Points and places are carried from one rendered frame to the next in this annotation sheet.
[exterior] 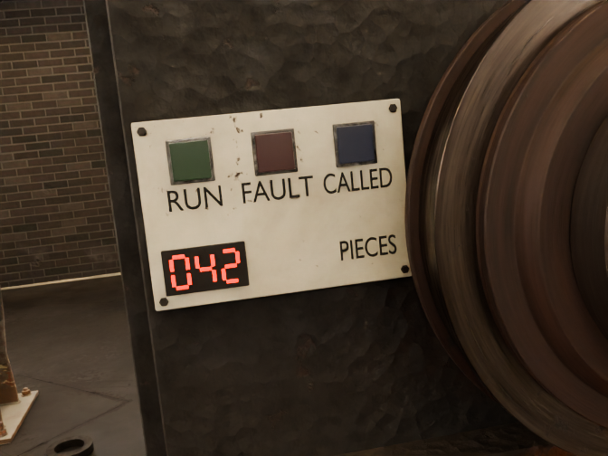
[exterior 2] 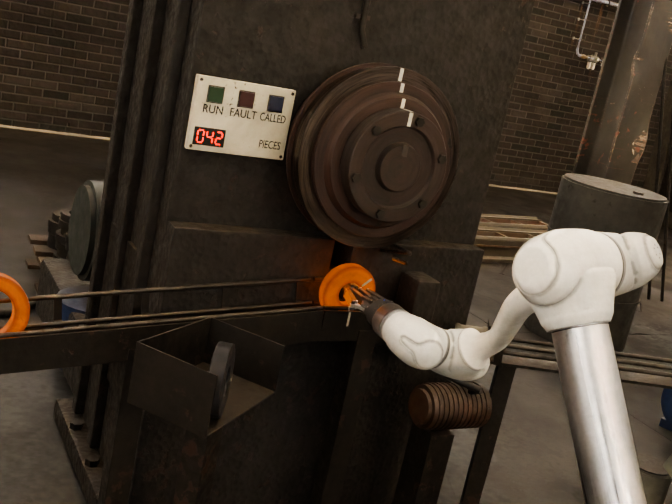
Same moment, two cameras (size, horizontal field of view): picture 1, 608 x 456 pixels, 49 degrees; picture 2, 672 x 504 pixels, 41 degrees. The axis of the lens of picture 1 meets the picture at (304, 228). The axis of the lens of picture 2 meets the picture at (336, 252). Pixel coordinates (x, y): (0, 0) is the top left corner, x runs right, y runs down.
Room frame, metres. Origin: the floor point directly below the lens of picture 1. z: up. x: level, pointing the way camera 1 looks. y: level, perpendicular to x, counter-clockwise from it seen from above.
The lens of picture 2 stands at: (-1.52, 0.52, 1.42)
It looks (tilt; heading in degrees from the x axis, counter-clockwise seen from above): 14 degrees down; 339
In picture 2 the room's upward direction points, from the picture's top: 12 degrees clockwise
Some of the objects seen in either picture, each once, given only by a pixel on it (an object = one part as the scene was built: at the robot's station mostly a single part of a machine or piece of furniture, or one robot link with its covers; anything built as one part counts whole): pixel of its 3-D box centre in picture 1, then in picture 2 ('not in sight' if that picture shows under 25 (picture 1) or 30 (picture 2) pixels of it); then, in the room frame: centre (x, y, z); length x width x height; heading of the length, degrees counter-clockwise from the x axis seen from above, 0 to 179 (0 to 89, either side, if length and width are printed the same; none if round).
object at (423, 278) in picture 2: not in sight; (411, 315); (0.65, -0.56, 0.68); 0.11 x 0.08 x 0.24; 10
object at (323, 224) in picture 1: (278, 203); (241, 118); (0.65, 0.02, 1.15); 0.26 x 0.02 x 0.18; 100
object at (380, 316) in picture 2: not in sight; (391, 322); (0.37, -0.37, 0.75); 0.09 x 0.06 x 0.09; 100
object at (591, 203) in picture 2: not in sight; (593, 261); (2.56, -2.53, 0.45); 0.59 x 0.59 x 0.89
